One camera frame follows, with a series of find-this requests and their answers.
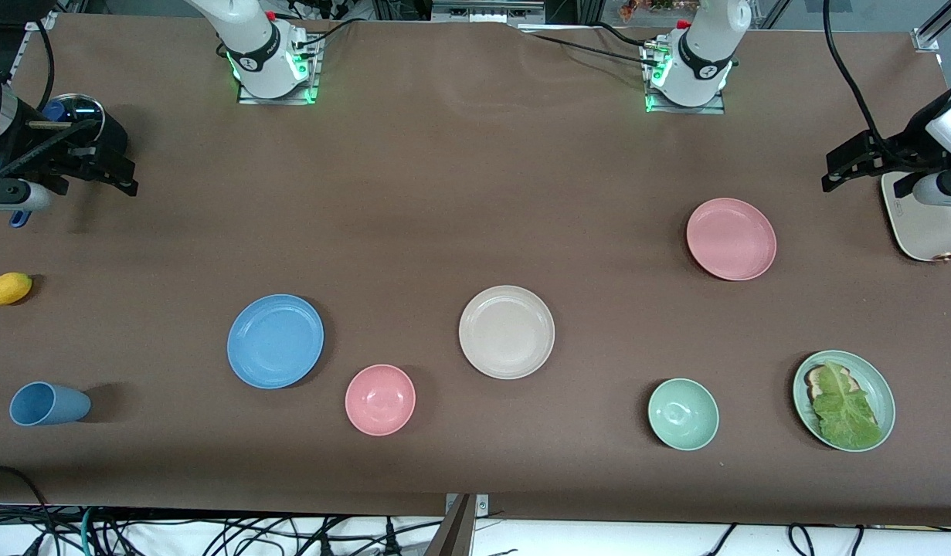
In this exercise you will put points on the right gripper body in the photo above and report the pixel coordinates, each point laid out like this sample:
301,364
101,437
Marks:
49,148

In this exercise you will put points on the white toaster appliance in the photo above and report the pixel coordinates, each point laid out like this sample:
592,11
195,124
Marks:
927,232

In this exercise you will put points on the green lettuce leaf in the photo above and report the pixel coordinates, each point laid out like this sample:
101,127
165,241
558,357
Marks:
846,409

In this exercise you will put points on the pink bowl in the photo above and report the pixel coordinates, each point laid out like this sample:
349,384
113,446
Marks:
380,400

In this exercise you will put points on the blue plastic cup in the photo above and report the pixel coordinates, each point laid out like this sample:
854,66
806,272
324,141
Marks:
46,404

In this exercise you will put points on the toast bread slice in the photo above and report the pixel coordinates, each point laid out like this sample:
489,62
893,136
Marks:
813,378

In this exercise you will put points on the yellow lemon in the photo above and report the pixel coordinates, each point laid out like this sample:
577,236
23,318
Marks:
8,289

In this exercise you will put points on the pink plate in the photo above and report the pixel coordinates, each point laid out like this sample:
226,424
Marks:
730,239

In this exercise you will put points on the table edge clamp post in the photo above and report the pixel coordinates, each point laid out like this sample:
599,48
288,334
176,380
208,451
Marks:
452,533

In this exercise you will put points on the blue plate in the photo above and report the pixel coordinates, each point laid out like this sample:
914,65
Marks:
275,341

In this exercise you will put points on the black pot with glass lid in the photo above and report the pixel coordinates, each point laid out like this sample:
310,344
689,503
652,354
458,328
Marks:
77,108

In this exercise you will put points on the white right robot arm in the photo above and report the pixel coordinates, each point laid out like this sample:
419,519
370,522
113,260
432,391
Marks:
251,46

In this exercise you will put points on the beige plate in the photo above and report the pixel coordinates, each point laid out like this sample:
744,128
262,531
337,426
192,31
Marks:
506,332

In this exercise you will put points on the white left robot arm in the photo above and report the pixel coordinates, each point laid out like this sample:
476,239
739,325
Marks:
703,54

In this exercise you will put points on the green bowl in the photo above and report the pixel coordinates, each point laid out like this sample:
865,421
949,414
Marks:
683,414

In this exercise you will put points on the green plate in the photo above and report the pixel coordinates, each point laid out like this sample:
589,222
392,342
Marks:
884,394

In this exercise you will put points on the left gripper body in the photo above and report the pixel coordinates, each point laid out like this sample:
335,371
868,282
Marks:
901,151

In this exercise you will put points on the aluminium table corner bracket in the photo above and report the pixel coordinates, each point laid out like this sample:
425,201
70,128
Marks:
925,38
41,22

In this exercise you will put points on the aluminium frame rail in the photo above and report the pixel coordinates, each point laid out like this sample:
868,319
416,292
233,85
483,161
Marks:
487,11

